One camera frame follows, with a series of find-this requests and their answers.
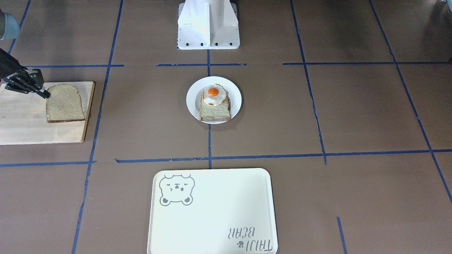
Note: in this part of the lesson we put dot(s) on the white round plate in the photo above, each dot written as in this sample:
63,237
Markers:
194,95

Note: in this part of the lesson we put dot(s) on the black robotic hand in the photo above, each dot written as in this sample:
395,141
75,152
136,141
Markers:
19,78

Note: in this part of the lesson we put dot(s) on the cream bear serving tray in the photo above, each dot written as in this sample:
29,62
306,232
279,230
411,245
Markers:
212,211

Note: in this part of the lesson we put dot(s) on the fried egg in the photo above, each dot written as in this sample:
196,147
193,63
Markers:
213,95

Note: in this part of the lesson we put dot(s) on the wooden cutting board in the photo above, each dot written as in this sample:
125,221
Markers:
23,118

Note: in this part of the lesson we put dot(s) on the toast slice on plate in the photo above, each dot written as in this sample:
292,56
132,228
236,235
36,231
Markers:
210,113

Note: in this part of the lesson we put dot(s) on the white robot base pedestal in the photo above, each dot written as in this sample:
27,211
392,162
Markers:
208,25

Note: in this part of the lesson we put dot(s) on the brown bread slice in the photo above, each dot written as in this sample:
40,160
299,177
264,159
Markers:
64,104

